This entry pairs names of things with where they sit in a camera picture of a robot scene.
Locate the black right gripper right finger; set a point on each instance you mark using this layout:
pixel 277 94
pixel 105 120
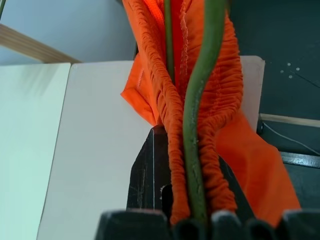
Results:
pixel 235 187

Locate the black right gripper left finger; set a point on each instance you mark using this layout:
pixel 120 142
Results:
pixel 147 170

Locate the orange shorts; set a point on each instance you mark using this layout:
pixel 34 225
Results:
pixel 225 100

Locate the pale wooden bar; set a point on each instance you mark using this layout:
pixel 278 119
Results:
pixel 290 120

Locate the light wooden strip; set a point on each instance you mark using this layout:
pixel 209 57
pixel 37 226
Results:
pixel 30 43

